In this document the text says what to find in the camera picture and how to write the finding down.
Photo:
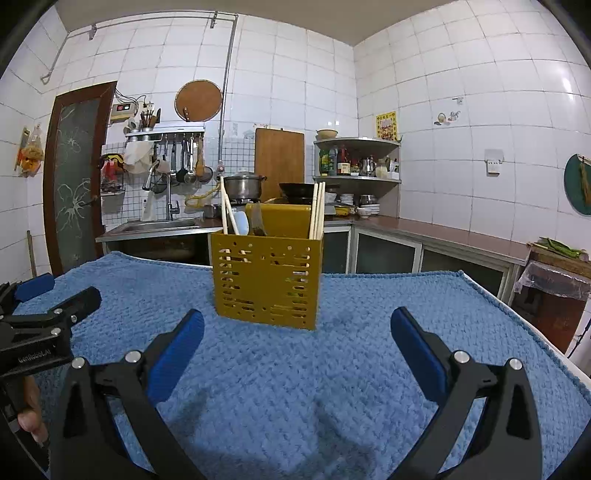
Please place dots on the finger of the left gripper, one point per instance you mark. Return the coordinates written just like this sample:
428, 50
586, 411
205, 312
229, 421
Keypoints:
77, 307
19, 292

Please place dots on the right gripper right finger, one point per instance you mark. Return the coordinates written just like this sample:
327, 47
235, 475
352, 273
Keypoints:
506, 443

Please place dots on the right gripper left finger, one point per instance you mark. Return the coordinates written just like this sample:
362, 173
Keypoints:
85, 441

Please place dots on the wooden chopstick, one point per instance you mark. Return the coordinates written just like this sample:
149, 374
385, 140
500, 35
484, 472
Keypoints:
223, 216
320, 211
230, 214
312, 234

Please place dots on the kitchen counter with cabinets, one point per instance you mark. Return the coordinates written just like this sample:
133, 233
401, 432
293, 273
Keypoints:
382, 244

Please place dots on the person's left hand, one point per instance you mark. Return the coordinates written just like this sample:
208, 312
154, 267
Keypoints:
30, 419

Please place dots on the steel sink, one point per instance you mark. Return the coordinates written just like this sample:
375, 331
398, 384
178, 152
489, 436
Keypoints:
145, 227

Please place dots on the sink faucet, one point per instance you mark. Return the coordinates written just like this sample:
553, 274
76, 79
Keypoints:
168, 193

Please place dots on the side table with vegetables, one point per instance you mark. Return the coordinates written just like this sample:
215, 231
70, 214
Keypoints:
553, 289

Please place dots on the blue textured towel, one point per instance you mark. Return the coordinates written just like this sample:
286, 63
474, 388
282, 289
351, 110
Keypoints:
337, 402

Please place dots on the brown glass door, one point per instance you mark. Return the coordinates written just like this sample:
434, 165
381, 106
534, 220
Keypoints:
72, 176

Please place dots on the white spoon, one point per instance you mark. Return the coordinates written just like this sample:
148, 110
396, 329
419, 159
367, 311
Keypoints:
241, 222

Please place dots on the hanging utensil rack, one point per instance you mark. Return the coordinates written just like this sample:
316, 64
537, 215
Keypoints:
177, 147

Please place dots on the yellow perforated utensil holder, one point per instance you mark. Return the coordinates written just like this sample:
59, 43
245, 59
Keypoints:
271, 279

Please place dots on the steel cooking pot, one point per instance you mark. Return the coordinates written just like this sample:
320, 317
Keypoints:
244, 186

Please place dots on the black wok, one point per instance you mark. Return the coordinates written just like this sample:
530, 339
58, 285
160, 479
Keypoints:
298, 193

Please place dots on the wooden cutting board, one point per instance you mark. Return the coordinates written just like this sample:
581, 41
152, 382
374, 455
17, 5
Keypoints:
278, 156

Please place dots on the corner shelf with bottles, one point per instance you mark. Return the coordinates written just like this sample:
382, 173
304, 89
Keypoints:
360, 165

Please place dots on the round woven wall mat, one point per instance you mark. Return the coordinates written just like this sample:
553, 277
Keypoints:
198, 101

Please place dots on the green round wall decoration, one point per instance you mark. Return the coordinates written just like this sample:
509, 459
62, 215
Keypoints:
577, 180

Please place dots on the white wall socket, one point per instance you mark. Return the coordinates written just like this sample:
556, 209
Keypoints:
494, 159

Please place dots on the yellow wall picture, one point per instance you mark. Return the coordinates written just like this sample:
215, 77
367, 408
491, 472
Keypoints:
387, 126

